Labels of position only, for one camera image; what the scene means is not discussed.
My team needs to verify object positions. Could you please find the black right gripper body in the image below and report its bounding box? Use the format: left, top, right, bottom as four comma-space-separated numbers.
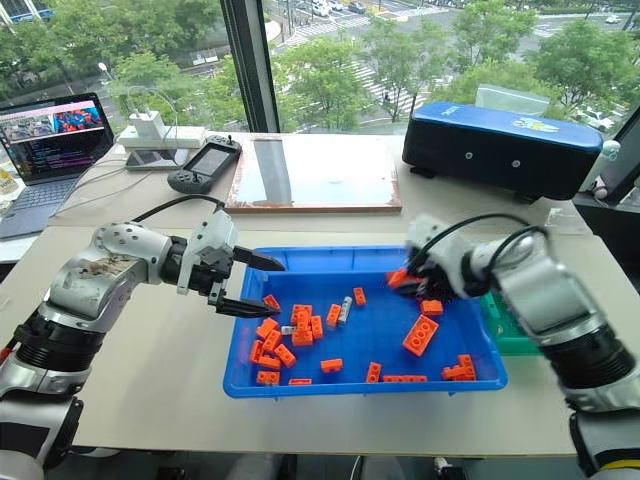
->
407, 255, 464, 304

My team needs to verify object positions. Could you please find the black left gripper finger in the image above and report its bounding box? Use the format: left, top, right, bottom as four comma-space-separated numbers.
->
232, 245, 287, 273
214, 296, 282, 320

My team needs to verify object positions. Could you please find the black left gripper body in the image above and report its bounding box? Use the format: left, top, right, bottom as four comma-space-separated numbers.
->
188, 243, 239, 308

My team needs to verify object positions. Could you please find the blue plastic bin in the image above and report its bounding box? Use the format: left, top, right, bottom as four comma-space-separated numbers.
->
221, 244, 510, 400

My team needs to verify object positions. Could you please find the green plastic bin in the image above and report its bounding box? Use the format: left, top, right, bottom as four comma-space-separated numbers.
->
478, 291, 547, 357

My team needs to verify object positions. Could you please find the large orange toy brick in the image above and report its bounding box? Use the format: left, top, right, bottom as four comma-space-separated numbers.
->
402, 315, 441, 357

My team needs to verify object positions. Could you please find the wooden framed glossy board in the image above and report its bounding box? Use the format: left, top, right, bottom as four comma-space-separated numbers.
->
225, 133, 403, 216

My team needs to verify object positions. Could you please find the black handheld game console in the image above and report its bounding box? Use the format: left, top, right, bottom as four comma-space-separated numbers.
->
166, 134, 244, 194

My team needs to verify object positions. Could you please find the small clear plastic piece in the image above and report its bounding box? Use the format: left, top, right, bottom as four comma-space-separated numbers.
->
543, 206, 577, 227

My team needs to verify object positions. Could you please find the blue and black case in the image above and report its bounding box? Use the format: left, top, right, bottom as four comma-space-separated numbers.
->
401, 101, 602, 205

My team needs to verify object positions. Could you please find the white power strip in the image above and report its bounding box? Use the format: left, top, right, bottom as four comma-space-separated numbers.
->
116, 125, 209, 149

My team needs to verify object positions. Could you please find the white power adapter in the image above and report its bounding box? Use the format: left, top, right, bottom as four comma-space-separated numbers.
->
128, 110, 167, 139

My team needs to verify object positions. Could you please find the grey laptop computer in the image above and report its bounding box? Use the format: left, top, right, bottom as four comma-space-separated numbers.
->
0, 91, 116, 241

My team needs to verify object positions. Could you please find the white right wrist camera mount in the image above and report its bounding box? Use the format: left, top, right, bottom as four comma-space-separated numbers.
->
403, 213, 474, 287

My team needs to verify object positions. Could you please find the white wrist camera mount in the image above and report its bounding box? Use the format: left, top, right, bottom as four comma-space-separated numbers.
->
176, 209, 240, 297
403, 213, 474, 287

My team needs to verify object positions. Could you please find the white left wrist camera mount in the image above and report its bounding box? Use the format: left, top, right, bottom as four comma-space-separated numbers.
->
176, 209, 240, 297

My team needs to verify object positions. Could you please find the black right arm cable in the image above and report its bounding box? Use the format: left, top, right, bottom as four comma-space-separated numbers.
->
418, 212, 547, 269

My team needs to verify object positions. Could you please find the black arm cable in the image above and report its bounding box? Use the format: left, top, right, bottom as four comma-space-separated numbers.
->
418, 212, 547, 269
132, 194, 227, 224

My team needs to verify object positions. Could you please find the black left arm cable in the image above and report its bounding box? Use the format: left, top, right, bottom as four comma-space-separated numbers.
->
132, 194, 227, 224

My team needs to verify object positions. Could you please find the white charger cable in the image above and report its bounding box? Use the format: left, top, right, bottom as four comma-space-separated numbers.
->
126, 85, 180, 151

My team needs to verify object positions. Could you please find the black window frame post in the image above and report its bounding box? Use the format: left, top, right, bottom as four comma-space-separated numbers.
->
218, 0, 282, 135

